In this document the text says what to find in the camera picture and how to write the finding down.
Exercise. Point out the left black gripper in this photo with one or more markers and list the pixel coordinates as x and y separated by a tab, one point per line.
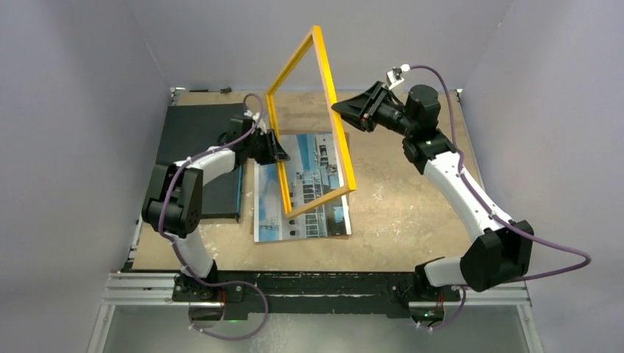
274	150

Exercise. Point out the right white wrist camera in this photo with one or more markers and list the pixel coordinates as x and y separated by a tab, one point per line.
394	77

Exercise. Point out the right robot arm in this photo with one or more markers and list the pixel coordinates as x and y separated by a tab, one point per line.
497	254

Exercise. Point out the dark blue flat box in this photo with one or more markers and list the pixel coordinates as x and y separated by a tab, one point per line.
189	130

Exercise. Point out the yellow picture frame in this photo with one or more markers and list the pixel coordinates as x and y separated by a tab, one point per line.
314	39

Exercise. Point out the building and sky photo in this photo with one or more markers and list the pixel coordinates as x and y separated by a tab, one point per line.
311	172

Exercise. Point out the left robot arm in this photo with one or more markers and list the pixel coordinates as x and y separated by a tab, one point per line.
173	201

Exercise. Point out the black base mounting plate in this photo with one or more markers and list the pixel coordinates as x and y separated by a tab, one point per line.
393	294

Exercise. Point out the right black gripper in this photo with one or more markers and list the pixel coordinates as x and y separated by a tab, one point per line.
362	111

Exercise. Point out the aluminium rail frame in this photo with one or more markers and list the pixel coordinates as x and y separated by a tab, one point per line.
156	289

